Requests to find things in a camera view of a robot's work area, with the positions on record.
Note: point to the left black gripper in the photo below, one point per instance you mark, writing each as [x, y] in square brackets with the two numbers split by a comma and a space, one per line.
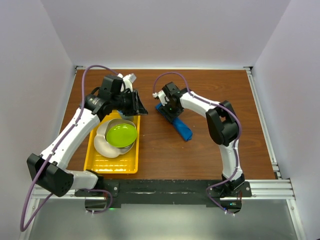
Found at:
[139, 109]

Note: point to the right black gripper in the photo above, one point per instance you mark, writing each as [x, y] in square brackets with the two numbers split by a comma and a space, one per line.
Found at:
[171, 116]

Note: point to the blue cloth napkin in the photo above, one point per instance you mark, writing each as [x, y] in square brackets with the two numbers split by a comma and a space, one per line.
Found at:
[184, 131]

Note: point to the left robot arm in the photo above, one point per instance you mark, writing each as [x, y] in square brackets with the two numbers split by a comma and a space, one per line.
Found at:
[49, 169]

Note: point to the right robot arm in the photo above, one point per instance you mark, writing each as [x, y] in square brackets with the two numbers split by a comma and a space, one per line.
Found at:
[223, 126]

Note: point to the blue plastic cup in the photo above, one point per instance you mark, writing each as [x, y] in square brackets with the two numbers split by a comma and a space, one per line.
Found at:
[125, 117]

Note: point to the grey metal bowl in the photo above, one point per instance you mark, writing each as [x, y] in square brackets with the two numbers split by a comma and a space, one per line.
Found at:
[116, 121]

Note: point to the green plastic plate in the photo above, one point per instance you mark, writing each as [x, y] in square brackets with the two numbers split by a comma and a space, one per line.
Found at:
[121, 135]

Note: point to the beige flower-shaped plate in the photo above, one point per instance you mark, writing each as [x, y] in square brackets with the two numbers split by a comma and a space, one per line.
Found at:
[103, 147]

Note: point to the yellow plastic tray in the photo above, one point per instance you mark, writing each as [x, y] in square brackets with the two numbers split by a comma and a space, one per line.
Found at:
[123, 164]

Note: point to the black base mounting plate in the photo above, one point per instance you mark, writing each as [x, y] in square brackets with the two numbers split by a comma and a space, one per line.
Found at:
[166, 192]

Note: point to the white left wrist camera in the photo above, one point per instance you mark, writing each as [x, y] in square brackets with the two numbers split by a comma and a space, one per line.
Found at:
[128, 81]

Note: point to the aluminium frame rail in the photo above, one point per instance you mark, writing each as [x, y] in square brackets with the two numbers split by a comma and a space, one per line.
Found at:
[271, 214]

